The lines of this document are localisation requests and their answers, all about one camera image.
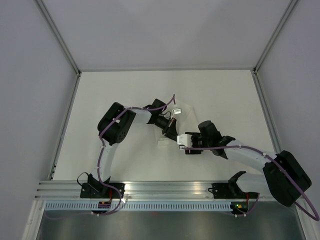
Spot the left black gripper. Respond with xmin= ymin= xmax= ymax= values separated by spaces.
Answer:
xmin=154 ymin=114 xmax=178 ymax=143

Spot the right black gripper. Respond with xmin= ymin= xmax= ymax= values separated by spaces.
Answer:
xmin=185 ymin=131 xmax=211 ymax=155

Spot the white cloth napkin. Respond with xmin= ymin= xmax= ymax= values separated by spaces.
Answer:
xmin=153 ymin=99 xmax=199 ymax=148

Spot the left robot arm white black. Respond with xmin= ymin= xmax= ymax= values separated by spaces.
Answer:
xmin=80 ymin=99 xmax=178 ymax=199

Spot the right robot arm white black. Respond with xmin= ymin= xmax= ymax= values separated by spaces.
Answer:
xmin=176 ymin=120 xmax=312 ymax=207

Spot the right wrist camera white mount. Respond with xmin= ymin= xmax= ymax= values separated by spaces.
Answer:
xmin=176 ymin=134 xmax=192 ymax=151

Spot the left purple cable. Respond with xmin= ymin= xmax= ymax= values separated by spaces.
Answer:
xmin=97 ymin=93 xmax=176 ymax=218

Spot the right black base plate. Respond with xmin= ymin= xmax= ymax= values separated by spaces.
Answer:
xmin=207 ymin=182 xmax=258 ymax=200

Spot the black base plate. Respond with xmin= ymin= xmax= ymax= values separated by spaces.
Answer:
xmin=80 ymin=182 xmax=125 ymax=199
xmin=207 ymin=182 xmax=258 ymax=200

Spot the back aluminium frame bar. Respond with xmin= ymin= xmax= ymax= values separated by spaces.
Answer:
xmin=79 ymin=66 xmax=255 ymax=73

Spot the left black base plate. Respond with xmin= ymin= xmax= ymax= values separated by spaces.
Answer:
xmin=80 ymin=182 xmax=125 ymax=199

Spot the white slotted cable duct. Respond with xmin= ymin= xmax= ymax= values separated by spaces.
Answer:
xmin=44 ymin=200 xmax=232 ymax=212

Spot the front aluminium rail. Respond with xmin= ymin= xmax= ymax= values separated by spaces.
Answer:
xmin=34 ymin=180 xmax=308 ymax=201

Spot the left aluminium frame post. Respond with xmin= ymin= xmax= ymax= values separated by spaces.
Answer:
xmin=33 ymin=0 xmax=81 ymax=77

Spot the aluminium frame post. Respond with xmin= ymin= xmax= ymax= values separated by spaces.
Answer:
xmin=33 ymin=0 xmax=81 ymax=77
xmin=252 ymin=0 xmax=300 ymax=75

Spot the right aluminium frame post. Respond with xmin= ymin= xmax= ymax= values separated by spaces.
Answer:
xmin=252 ymin=0 xmax=300 ymax=75

